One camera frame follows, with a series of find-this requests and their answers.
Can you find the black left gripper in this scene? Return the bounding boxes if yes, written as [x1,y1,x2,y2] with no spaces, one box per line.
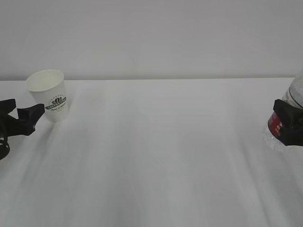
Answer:
[0,99,45,160]

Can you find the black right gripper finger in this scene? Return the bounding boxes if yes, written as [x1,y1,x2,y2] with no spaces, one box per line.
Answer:
[273,99,303,147]

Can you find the Nongfu Spring water bottle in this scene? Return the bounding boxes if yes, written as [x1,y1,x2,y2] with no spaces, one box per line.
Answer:
[263,71,303,151]

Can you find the white paper cup green logo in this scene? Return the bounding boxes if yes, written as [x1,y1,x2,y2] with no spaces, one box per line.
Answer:
[26,70,69,122]

